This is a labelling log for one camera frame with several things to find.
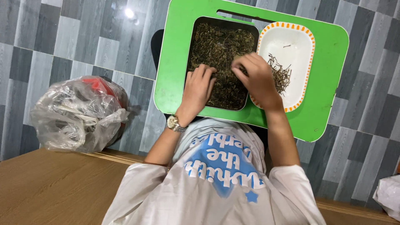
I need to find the person's right hand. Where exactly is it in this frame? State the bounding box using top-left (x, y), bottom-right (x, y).
top-left (231, 52), bottom-right (284, 111)

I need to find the person's left hand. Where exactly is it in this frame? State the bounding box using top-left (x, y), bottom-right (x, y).
top-left (176, 64), bottom-right (218, 124)

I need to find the pile of dried herb stems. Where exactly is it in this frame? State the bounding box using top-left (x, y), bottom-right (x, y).
top-left (267, 53), bottom-right (293, 95)

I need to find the silver wristwatch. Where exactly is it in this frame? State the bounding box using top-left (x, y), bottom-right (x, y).
top-left (166, 114), bottom-right (188, 133)

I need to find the rectangular metal tray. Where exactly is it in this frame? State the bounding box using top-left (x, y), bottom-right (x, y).
top-left (183, 16), bottom-right (260, 112)

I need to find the heap of dried herb leaves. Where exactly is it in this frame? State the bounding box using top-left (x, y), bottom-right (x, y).
top-left (187, 22), bottom-right (256, 110)

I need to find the white plate with orange rim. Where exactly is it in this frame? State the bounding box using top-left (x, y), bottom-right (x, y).
top-left (249, 22), bottom-right (316, 113)

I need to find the green lap table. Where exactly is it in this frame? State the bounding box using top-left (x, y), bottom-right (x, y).
top-left (153, 0), bottom-right (349, 143)

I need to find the white printed t-shirt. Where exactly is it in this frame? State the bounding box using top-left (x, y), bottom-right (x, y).
top-left (101, 118), bottom-right (327, 225)

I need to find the clear plastic bag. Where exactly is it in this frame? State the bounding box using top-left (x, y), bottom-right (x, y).
top-left (30, 76), bottom-right (130, 154)

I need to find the white plastic bag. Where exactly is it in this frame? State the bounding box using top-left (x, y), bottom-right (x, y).
top-left (372, 175), bottom-right (400, 222)

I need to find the wooden bed frame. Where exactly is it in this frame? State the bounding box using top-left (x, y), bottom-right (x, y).
top-left (0, 147), bottom-right (400, 225)

